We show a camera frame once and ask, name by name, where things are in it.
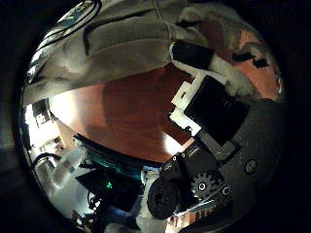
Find black wall monitor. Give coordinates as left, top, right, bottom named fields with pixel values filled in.
left=31, top=99, right=52, bottom=125

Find black cable bundle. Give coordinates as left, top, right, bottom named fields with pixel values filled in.
left=32, top=0, right=103, bottom=50

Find beige piece of clothing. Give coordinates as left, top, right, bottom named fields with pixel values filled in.
left=22, top=0, right=212, bottom=107

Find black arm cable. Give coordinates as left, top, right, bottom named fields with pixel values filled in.
left=31, top=151, right=62, bottom=171

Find black equipment rack blue lights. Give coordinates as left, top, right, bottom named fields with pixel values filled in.
left=73, top=135, right=163, bottom=208

